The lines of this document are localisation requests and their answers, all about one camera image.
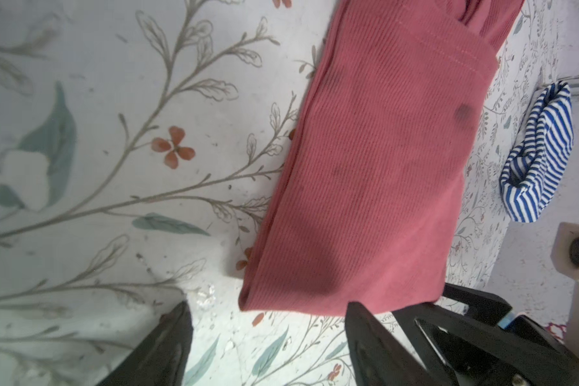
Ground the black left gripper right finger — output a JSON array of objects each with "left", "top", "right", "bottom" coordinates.
[{"left": 345, "top": 302, "right": 446, "bottom": 385}]

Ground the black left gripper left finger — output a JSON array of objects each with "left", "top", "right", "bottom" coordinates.
[{"left": 98, "top": 301, "right": 194, "bottom": 386}]

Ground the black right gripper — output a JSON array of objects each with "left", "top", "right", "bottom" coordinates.
[{"left": 393, "top": 284, "right": 579, "bottom": 385}]

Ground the maroon tank top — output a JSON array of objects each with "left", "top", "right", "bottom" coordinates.
[{"left": 238, "top": 1, "right": 523, "bottom": 316}]

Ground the blue white striped tank top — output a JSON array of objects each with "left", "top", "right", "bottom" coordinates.
[{"left": 499, "top": 81, "right": 575, "bottom": 224}]

